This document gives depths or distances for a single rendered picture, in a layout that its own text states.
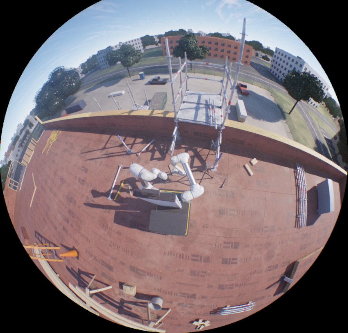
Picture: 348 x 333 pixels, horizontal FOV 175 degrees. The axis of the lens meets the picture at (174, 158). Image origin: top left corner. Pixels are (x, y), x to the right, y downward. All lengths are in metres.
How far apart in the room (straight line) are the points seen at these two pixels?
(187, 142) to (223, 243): 2.77
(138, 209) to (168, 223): 1.21
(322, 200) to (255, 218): 3.52
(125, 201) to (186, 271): 2.24
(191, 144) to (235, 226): 2.42
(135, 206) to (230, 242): 2.38
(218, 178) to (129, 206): 2.26
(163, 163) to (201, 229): 1.83
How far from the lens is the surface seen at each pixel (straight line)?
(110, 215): 3.24
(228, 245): 2.94
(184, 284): 3.23
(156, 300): 3.42
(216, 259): 2.97
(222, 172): 2.93
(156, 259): 2.94
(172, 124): 3.09
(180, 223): 1.79
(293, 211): 4.32
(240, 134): 3.08
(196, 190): 1.79
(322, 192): 5.79
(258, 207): 3.21
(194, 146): 3.13
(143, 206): 2.80
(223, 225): 2.78
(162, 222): 1.82
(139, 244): 2.94
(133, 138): 3.72
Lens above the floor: 2.62
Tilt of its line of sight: 62 degrees down
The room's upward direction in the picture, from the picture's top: 12 degrees counter-clockwise
